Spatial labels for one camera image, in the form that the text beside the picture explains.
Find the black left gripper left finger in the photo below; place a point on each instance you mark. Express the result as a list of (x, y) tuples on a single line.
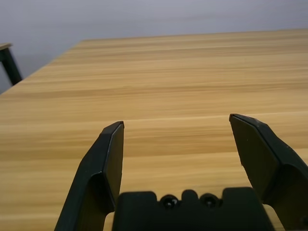
[(96, 158)]

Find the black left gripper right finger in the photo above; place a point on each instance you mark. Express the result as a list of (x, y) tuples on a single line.
[(264, 158)]

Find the wooden side table black leg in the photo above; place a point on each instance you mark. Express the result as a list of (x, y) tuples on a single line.
[(10, 65)]

